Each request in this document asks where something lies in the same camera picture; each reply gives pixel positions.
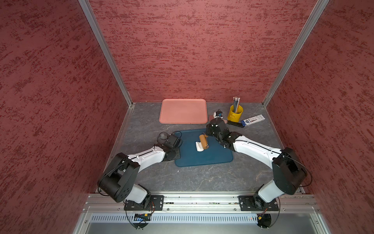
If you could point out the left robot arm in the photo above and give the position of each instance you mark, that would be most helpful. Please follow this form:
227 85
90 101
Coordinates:
118 179

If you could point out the right corner aluminium post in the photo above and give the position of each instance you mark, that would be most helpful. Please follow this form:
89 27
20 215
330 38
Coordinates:
299 43

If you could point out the white blue pencil box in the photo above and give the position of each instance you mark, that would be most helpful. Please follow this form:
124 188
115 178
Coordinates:
252 120

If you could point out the metal dough scraper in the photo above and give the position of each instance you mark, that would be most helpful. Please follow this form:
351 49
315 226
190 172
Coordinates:
238 124

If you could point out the pink tray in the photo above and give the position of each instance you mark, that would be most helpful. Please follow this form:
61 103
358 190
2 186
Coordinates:
183 111

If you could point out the white dough piece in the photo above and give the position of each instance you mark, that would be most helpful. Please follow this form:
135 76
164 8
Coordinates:
199 146

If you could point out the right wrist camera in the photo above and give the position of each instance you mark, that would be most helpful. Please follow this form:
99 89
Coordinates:
218 114

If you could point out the aluminium front rail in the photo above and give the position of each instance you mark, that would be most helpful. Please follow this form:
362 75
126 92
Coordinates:
205 202

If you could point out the teal tray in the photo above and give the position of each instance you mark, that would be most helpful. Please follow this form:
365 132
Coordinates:
189 156

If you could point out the yellow cup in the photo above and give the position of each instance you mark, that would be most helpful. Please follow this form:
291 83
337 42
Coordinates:
235 116

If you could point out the wooden rolling pin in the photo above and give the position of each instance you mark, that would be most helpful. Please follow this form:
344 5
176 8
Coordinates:
203 140

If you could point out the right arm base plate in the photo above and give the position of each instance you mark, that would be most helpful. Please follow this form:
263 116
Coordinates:
256 204

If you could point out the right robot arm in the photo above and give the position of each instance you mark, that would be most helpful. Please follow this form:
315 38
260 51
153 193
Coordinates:
288 172

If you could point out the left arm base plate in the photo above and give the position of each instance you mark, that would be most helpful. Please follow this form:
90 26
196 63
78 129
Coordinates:
150 203

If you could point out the corner aluminium post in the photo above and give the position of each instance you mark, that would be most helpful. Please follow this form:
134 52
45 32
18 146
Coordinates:
89 14
299 43

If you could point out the left corner aluminium post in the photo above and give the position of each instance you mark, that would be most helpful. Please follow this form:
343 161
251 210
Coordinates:
89 14

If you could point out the metal ring cutter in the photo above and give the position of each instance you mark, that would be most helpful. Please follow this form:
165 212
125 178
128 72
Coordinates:
162 137

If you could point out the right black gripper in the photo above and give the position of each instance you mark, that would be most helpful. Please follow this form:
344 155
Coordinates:
209 127

